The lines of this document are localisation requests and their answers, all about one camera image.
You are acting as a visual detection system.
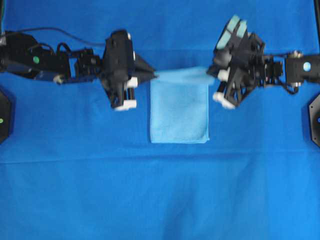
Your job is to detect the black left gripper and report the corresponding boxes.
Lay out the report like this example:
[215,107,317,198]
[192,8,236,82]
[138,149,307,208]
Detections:
[99,29,158,111]

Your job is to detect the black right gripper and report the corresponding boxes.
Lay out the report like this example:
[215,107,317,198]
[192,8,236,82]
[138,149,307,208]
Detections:
[206,15,265,109]

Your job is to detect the light blue towel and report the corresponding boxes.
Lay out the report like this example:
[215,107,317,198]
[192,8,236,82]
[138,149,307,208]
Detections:
[149,66,214,144]

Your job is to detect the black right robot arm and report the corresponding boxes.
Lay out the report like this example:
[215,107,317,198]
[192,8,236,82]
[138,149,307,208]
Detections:
[206,15,320,109]

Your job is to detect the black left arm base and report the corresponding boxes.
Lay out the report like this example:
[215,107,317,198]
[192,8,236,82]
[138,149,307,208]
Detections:
[0,86,16,144]

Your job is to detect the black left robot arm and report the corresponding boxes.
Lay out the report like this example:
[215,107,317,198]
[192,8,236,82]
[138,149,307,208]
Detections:
[0,29,157,111]

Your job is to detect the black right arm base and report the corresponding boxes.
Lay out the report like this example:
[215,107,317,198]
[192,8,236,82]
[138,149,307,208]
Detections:
[308,94,320,147]

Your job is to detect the dark blue table cloth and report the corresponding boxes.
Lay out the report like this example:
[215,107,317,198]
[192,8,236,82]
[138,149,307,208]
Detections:
[0,0,320,240]

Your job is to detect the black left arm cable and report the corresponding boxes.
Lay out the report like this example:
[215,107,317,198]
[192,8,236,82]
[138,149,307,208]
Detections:
[4,26,107,47]

